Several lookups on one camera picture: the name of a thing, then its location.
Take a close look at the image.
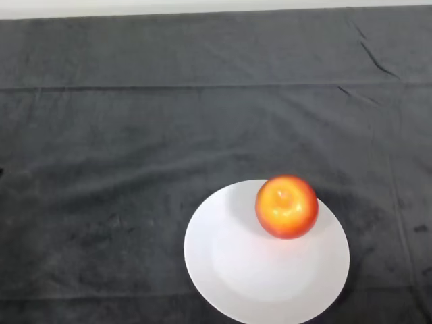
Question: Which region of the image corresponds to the black cloth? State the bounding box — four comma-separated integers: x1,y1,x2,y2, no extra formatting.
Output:
0,6,432,324

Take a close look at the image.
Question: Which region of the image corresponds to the red yellow apple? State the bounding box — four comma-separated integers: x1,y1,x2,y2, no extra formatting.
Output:
254,174,319,240

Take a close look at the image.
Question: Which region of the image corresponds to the white round plate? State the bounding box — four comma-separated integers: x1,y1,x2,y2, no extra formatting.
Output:
184,179,351,324

